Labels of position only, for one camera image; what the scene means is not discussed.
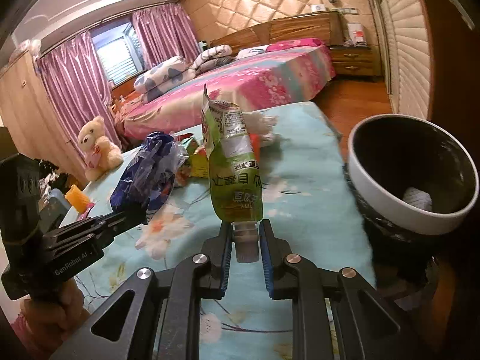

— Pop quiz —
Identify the green drink pouch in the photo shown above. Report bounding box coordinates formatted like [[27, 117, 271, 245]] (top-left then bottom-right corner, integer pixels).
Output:
[[200, 84, 265, 263]]

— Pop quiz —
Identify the orange foam fruit net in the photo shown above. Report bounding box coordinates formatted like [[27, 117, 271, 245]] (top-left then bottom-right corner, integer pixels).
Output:
[[65, 184, 91, 214]]

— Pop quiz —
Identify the blue plastic snack bag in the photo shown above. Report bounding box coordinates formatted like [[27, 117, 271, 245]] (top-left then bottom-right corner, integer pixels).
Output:
[[110, 132, 188, 221]]

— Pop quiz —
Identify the white foam fruit net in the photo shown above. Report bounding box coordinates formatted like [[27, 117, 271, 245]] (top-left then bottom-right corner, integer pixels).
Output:
[[403, 187, 432, 211]]

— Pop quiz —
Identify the white trash bin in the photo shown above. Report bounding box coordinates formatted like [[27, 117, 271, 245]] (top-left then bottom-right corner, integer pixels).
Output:
[[347, 114, 479, 236]]

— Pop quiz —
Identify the person's left hand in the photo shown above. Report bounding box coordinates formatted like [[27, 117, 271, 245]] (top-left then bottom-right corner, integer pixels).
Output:
[[17, 279, 89, 359]]

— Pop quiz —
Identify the light blue floral table cloth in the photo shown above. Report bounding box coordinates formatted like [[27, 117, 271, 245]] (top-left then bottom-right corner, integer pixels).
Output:
[[76, 102, 374, 359]]

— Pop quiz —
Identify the yellow snack wrapper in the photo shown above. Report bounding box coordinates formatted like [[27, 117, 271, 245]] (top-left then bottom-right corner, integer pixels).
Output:
[[175, 133, 208, 187]]

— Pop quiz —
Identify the red snack wrapper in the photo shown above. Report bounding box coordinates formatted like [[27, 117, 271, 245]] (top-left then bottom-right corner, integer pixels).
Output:
[[249, 134, 260, 154]]

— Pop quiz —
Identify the cream teddy bear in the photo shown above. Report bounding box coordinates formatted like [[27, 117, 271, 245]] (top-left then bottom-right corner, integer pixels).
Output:
[[77, 116, 124, 182]]

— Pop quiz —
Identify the crumpled white tissue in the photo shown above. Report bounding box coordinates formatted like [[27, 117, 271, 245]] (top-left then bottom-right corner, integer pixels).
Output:
[[243, 112, 278, 147]]

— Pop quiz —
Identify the wooden cabinet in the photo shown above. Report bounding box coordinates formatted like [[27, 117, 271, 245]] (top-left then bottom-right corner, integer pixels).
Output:
[[0, 51, 87, 186]]

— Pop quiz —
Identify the folded patterned quilt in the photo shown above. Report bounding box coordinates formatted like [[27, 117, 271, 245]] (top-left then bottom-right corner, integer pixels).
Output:
[[133, 45, 233, 102]]

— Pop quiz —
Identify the bed with pink floral sheet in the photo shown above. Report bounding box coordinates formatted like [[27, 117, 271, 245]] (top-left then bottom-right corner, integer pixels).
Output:
[[117, 44, 335, 141]]

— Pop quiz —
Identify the pink curtain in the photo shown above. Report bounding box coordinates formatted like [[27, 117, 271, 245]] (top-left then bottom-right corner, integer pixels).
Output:
[[37, 3, 199, 144]]

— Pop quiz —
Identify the wooden nightstand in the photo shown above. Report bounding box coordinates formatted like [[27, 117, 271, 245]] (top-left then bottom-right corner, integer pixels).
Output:
[[329, 46, 381, 77]]

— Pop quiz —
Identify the pink pillow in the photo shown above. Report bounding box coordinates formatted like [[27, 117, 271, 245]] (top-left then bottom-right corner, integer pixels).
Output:
[[266, 38, 324, 52]]

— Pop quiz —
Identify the window with blinds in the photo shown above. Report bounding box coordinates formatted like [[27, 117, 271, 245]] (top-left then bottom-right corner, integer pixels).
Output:
[[90, 17, 145, 87]]

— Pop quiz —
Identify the wooden headboard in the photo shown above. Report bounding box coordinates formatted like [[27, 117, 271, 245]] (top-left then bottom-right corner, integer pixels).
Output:
[[209, 11, 344, 49]]

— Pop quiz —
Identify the white box on nightstand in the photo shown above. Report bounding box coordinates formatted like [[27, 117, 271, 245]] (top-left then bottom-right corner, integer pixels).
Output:
[[347, 23, 368, 47]]

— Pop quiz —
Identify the white louvered wardrobe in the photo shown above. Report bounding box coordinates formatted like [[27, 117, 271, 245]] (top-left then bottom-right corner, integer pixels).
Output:
[[368, 0, 432, 119]]

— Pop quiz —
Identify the dark wooden door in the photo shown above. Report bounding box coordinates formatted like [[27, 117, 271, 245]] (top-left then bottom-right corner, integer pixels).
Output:
[[423, 0, 479, 164]]

